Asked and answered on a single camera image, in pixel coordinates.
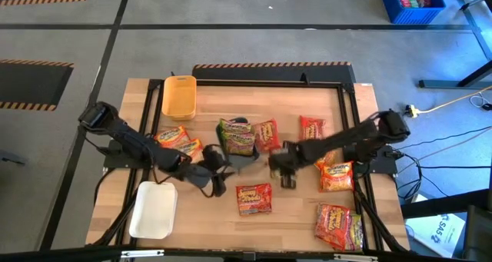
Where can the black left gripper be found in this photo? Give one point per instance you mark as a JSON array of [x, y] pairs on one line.
[[190, 171]]

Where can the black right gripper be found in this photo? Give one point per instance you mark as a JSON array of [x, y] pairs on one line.
[[288, 156]]

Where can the dark plastic bin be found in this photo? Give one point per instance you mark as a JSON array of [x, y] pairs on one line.
[[244, 163]]

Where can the Saucy Noods spicy chicken pack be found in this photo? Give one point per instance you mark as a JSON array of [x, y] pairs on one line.
[[312, 128], [267, 136], [253, 198], [331, 225]]

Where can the lime chili shrimp ramen pack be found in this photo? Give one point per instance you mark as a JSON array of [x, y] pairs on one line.
[[356, 233], [234, 126], [239, 143]]

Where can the tan yellow plastic bin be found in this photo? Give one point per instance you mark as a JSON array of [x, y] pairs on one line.
[[178, 98]]

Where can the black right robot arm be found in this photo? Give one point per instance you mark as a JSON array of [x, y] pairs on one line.
[[346, 139]]

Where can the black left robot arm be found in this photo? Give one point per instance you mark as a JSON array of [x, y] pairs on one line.
[[130, 139]]

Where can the white plastic bin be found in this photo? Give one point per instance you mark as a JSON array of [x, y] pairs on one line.
[[153, 210]]

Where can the black desk crossbar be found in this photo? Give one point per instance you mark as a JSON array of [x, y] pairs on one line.
[[442, 206]]

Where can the white printed cardboard box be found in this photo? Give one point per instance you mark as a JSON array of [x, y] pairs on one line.
[[438, 231]]

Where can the blue plastic crate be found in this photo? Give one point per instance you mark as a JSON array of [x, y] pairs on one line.
[[388, 14]]

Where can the dark grey floor object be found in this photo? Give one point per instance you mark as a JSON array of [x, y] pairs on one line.
[[11, 157]]

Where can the black aluminium table frame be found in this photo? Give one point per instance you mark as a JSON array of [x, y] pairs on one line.
[[250, 83]]

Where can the silver metal bracket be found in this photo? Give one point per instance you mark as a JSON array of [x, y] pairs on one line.
[[142, 253], [355, 257]]

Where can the black desk leg frame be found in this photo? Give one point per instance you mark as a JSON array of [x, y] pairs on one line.
[[453, 84]]

